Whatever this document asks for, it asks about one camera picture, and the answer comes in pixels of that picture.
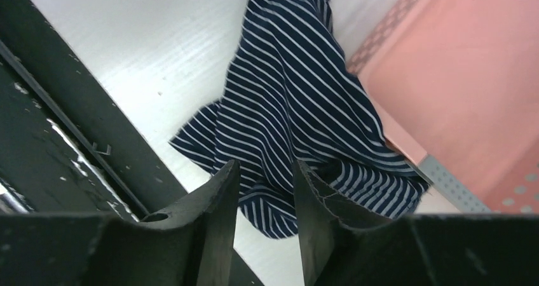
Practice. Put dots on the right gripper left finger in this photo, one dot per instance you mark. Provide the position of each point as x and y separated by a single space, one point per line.
189 242

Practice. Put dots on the pink plastic basket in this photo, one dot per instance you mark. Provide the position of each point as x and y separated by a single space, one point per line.
455 83

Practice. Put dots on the navy striped underwear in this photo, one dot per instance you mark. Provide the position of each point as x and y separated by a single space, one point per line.
288 96

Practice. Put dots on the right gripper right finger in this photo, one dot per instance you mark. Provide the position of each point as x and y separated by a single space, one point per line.
343 243

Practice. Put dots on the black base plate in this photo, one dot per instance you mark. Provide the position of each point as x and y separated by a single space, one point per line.
65 145

